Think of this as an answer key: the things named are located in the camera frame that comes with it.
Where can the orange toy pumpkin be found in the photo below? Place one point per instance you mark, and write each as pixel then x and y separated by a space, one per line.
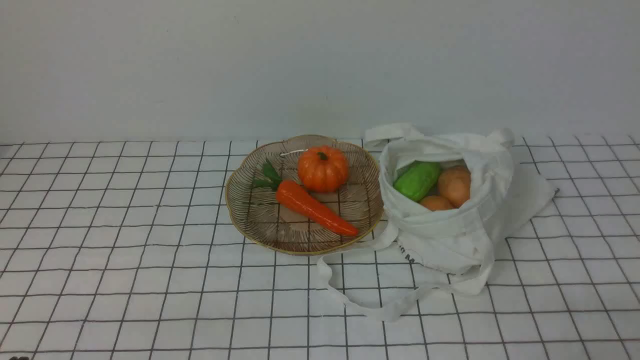
pixel 323 169

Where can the large brown toy potato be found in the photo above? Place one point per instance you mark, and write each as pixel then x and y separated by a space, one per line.
pixel 454 184

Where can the gold wire basket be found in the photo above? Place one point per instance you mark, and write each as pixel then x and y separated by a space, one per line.
pixel 259 217

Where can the white cloth tote bag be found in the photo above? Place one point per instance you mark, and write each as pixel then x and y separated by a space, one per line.
pixel 504 196

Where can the orange toy carrot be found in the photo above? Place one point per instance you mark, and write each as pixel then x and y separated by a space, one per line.
pixel 294 197

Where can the small brown toy potato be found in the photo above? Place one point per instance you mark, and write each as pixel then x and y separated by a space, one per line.
pixel 436 203

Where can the green toy cucumber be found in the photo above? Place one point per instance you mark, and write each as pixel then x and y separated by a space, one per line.
pixel 417 180

